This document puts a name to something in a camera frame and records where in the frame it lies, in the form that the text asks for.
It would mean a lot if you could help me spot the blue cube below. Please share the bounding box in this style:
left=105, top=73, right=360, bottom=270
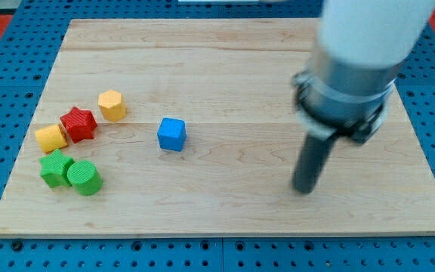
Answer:
left=157, top=117, right=187, bottom=152

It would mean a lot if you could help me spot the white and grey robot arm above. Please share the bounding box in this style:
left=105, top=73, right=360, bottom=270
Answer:
left=294, top=0, right=435, bottom=144

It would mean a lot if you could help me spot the light wooden board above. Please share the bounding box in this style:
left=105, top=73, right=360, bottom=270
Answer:
left=0, top=18, right=435, bottom=239

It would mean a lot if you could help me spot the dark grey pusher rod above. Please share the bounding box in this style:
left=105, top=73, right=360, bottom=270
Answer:
left=292, top=134, right=337, bottom=194

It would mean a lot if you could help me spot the yellow hexagonal block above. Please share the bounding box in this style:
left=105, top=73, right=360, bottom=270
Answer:
left=97, top=89, right=127, bottom=122

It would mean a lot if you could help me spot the red star block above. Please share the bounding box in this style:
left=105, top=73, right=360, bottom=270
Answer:
left=60, top=107, right=97, bottom=144

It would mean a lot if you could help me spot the green cylinder block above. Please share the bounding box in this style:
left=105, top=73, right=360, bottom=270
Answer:
left=67, top=160, right=103, bottom=196

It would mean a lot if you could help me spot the yellow cylinder block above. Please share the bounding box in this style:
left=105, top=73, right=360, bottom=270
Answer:
left=35, top=124, right=68, bottom=153

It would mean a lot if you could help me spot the green star block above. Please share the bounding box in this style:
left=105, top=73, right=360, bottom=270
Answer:
left=39, top=149, right=75, bottom=188

